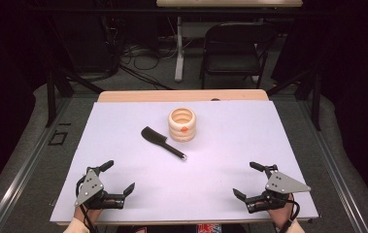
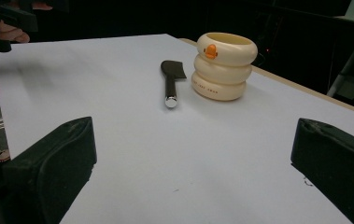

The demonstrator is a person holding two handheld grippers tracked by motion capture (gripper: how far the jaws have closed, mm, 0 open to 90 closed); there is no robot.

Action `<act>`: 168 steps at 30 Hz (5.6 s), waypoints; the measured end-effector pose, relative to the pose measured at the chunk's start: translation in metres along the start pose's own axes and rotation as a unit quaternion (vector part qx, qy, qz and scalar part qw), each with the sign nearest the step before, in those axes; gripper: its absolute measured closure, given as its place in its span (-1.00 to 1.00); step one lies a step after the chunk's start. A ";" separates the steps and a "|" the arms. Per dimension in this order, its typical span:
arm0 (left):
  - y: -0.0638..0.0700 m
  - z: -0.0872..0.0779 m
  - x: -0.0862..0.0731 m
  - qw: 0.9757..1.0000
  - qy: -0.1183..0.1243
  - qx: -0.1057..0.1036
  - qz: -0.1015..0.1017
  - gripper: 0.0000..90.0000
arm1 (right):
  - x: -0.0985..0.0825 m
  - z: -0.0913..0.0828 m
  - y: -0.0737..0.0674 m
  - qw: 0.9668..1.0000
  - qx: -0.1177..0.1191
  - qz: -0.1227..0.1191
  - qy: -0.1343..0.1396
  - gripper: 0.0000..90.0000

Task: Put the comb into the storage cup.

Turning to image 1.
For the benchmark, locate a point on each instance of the black folding chair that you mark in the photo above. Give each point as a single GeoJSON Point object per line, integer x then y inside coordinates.
{"type": "Point", "coordinates": [230, 58]}

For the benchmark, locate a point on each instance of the person's left hand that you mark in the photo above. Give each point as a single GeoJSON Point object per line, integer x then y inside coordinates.
{"type": "Point", "coordinates": [89, 214]}

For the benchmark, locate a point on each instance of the person's right hand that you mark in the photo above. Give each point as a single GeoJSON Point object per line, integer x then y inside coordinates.
{"type": "Point", "coordinates": [280, 215]}

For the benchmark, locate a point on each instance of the aluminium floor rail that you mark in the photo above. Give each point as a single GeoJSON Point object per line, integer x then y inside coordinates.
{"type": "Point", "coordinates": [19, 174]}
{"type": "Point", "coordinates": [337, 174]}

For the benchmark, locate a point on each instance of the white table mat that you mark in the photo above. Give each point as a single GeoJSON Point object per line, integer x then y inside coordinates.
{"type": "Point", "coordinates": [204, 174]}

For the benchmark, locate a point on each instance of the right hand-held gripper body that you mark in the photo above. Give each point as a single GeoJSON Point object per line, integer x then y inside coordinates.
{"type": "Point", "coordinates": [282, 185]}

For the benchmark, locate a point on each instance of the black horizontal frame bar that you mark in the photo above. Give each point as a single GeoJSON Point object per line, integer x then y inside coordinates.
{"type": "Point", "coordinates": [107, 11]}

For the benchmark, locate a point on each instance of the white background table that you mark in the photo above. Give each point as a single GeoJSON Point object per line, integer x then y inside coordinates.
{"type": "Point", "coordinates": [179, 48]}

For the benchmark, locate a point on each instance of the wooden table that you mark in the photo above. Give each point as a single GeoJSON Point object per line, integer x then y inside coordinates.
{"type": "Point", "coordinates": [172, 95]}

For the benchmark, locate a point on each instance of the person's dark patterned clothing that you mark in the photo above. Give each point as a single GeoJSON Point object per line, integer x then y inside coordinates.
{"type": "Point", "coordinates": [209, 228]}

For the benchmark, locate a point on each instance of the cream ribbed utensil holder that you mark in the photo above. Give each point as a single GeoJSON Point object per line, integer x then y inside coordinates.
{"type": "Point", "coordinates": [181, 127]}

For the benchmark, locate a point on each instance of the black metal stand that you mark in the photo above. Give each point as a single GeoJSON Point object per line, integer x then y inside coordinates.
{"type": "Point", "coordinates": [51, 97]}
{"type": "Point", "coordinates": [316, 103]}

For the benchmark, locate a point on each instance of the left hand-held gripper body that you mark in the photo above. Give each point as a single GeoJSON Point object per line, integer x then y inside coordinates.
{"type": "Point", "coordinates": [89, 187]}

